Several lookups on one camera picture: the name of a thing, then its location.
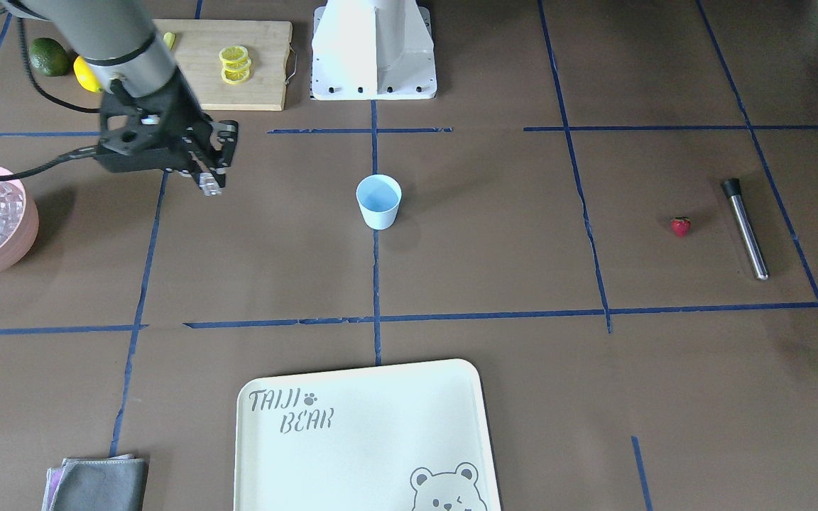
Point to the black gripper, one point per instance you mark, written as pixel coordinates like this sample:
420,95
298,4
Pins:
183,118

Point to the clear ice cube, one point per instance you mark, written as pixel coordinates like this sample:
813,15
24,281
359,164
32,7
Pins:
211,189

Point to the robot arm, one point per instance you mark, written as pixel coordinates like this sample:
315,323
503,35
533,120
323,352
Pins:
118,39

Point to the light blue plastic cup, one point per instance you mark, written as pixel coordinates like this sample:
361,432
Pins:
378,197

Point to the wooden cutting board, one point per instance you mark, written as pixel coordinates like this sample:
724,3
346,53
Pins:
196,49

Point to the lemon slices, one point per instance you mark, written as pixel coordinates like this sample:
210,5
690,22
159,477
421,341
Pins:
236,64

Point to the whole lemon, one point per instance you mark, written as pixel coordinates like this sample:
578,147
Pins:
85,76

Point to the green avocado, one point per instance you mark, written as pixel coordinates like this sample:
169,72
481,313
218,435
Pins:
48,57

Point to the grey folded cloth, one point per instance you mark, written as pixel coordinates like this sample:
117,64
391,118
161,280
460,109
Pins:
112,483

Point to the cream bear serving tray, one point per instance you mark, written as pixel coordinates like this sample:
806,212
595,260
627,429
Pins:
411,436

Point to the red strawberry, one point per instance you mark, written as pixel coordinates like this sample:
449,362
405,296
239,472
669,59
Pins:
681,226

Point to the steel muddler black tip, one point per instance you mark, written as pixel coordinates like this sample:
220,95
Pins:
732,191

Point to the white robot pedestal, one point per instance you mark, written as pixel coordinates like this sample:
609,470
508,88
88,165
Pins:
372,51

